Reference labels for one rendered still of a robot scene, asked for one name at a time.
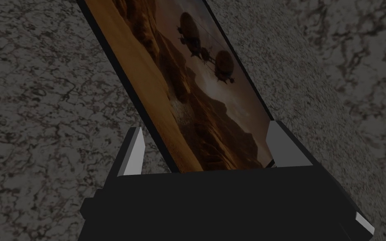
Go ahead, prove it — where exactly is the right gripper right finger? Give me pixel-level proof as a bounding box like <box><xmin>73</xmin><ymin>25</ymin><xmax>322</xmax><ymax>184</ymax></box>
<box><xmin>266</xmin><ymin>120</ymin><xmax>320</xmax><ymax>168</ymax></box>

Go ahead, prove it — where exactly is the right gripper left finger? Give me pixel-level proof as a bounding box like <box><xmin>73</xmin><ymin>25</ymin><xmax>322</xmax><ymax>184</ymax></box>
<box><xmin>116</xmin><ymin>126</ymin><xmax>146</xmax><ymax>177</ymax></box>

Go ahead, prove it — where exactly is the brown airship cover book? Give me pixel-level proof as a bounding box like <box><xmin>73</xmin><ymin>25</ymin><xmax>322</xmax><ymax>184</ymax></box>
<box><xmin>75</xmin><ymin>0</ymin><xmax>276</xmax><ymax>174</ymax></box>

